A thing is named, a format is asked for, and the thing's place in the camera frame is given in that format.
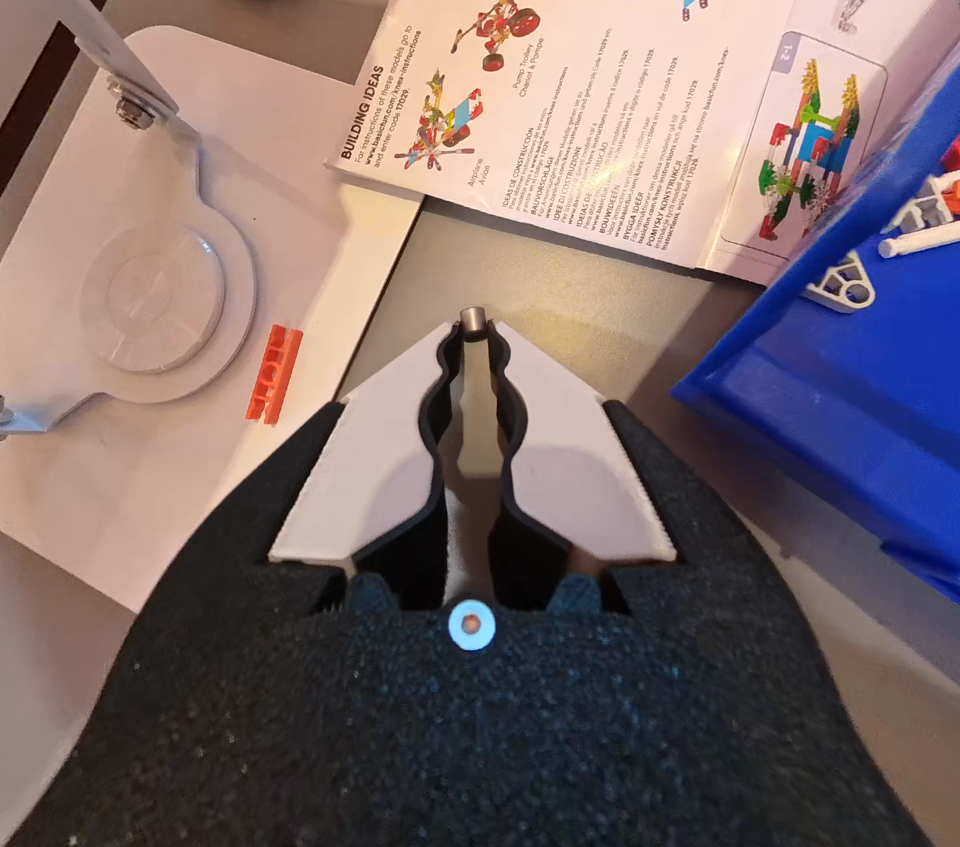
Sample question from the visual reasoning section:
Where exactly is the colour printed instruction booklet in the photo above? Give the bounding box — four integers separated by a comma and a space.
324, 0, 960, 287

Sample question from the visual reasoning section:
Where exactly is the pile of colourful construction pieces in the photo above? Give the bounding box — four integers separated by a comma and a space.
804, 133, 960, 314

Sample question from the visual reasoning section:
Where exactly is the orange connector piece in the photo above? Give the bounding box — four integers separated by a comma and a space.
245, 323, 304, 427

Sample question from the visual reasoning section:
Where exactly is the white metal stand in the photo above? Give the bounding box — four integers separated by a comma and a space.
0, 0, 426, 614

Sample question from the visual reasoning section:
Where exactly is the blue plastic bin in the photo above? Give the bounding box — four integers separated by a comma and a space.
669, 58, 960, 604

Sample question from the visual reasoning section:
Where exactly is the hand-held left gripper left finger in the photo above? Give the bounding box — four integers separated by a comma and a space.
268, 322, 460, 612

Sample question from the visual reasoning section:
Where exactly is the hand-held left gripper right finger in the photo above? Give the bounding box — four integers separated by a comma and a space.
486, 322, 678, 612

